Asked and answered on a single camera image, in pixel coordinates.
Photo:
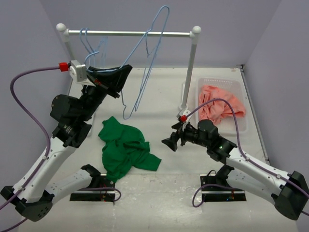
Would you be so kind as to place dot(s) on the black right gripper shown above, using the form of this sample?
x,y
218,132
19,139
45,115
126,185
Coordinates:
x,y
172,141

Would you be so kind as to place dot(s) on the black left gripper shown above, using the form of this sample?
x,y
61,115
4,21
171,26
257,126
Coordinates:
x,y
112,80

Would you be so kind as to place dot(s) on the blue hanger with shirt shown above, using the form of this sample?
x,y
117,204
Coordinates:
x,y
91,59

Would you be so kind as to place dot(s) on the green t shirt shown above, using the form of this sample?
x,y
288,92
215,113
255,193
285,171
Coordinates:
x,y
125,147

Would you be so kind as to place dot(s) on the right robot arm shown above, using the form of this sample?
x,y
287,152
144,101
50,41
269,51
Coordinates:
x,y
288,192

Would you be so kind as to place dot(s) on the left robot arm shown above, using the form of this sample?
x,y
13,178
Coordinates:
x,y
34,195

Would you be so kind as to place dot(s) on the blue hanger middle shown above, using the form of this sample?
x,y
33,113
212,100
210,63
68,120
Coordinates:
x,y
151,55

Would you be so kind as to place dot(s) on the blue hanger far left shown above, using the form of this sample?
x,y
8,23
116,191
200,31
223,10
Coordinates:
x,y
84,40

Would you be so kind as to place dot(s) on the pink t shirt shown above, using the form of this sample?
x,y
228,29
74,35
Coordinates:
x,y
216,111

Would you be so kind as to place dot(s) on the white metal clothes rack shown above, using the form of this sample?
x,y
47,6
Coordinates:
x,y
65,34

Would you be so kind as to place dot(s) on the white plastic laundry basket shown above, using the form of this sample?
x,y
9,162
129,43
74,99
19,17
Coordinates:
x,y
227,125

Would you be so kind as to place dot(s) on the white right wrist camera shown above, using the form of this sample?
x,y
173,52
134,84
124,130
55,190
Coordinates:
x,y
184,117

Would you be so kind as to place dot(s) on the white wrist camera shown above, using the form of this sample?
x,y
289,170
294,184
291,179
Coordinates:
x,y
184,117
78,72

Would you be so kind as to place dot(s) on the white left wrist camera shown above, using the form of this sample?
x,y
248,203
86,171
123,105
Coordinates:
x,y
78,72

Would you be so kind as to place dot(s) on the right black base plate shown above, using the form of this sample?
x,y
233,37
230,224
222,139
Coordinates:
x,y
216,194

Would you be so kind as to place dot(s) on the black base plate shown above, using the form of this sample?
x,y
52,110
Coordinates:
x,y
97,195
216,194

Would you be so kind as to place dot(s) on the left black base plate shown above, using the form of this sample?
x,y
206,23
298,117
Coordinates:
x,y
97,195

